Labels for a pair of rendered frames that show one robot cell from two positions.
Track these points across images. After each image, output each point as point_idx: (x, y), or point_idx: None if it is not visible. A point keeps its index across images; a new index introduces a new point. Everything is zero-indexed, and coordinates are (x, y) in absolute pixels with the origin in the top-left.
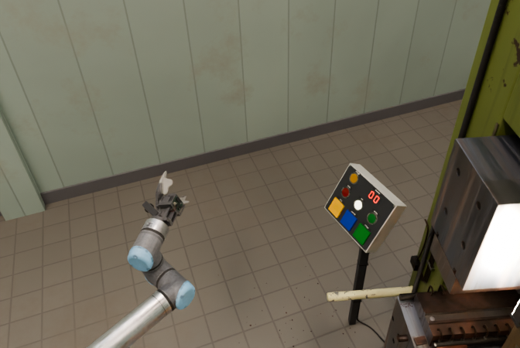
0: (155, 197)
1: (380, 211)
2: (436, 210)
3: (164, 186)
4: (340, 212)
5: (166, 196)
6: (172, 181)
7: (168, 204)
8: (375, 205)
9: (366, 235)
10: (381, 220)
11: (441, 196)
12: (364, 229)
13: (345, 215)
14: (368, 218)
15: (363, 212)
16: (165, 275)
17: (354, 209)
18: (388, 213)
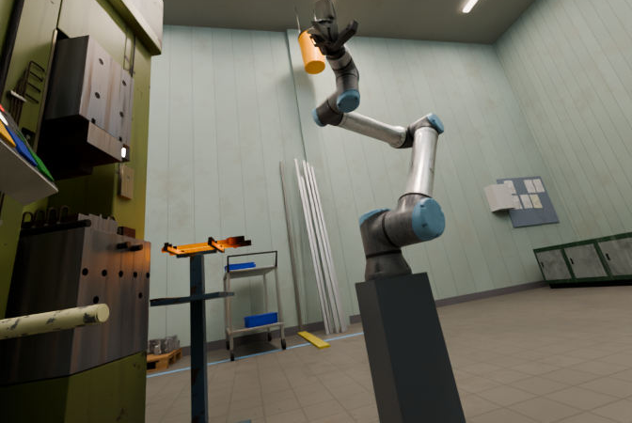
0: (336, 20)
1: (13, 124)
2: (85, 99)
3: (325, 8)
4: (7, 133)
5: (325, 21)
6: (315, 5)
7: None
8: (5, 115)
9: (43, 164)
10: (23, 137)
11: (87, 84)
12: (36, 155)
13: (14, 137)
14: (21, 137)
15: (10, 128)
16: None
17: (3, 124)
18: (16, 125)
